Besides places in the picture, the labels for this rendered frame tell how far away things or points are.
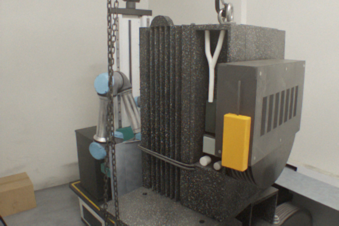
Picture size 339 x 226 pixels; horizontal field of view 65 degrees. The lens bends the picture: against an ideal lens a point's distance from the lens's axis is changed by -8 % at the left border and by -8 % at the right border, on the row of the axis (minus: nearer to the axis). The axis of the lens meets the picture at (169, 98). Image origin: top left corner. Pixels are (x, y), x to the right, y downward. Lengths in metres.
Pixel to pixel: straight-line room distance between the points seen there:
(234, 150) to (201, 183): 0.30
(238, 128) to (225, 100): 0.10
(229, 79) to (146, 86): 0.44
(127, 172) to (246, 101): 0.87
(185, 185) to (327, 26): 1.36
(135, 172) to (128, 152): 0.12
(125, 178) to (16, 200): 1.66
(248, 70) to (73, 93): 2.55
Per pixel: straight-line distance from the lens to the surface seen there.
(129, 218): 1.16
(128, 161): 1.50
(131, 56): 2.11
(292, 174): 2.14
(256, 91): 0.82
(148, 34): 1.19
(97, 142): 1.77
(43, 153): 3.26
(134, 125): 1.77
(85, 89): 3.21
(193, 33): 1.01
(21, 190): 2.98
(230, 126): 0.84
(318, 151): 2.13
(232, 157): 0.87
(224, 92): 0.87
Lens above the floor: 1.55
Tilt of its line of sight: 11 degrees down
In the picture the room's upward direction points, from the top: straight up
